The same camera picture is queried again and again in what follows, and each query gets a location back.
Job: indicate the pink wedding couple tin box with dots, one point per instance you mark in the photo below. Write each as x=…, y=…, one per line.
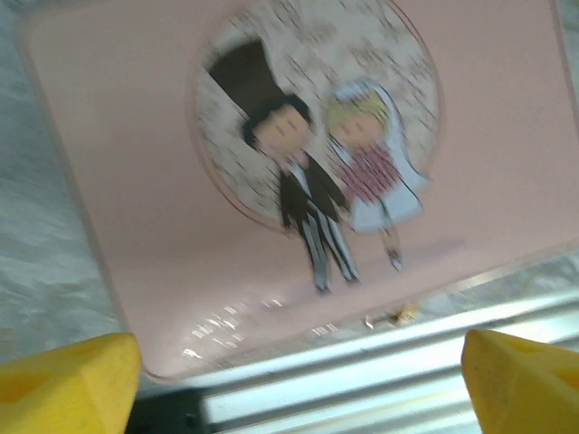
x=135, y=181

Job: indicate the black frame corner bracket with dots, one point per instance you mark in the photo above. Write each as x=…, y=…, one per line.
x=167, y=416

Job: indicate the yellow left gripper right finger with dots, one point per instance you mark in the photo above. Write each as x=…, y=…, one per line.
x=529, y=393

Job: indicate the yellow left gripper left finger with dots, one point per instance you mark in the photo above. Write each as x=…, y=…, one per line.
x=59, y=393

